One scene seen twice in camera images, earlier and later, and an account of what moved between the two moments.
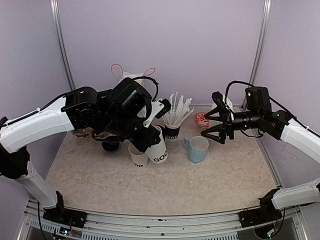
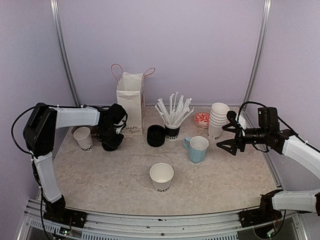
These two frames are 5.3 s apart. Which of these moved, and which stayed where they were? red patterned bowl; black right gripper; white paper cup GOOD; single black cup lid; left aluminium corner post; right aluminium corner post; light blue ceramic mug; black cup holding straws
Moved: white paper cup GOOD; black right gripper
Stayed: light blue ceramic mug; black cup holding straws; right aluminium corner post; single black cup lid; red patterned bowl; left aluminium corner post
